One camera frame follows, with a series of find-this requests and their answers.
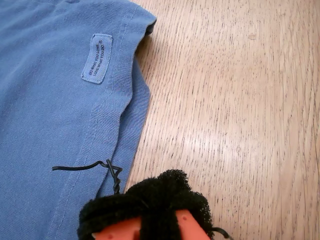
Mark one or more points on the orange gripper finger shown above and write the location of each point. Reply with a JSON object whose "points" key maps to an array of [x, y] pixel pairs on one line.
{"points": [[107, 212], [170, 195]]}

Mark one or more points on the blue printed T-shirt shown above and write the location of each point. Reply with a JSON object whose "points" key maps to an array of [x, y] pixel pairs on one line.
{"points": [[50, 100]]}

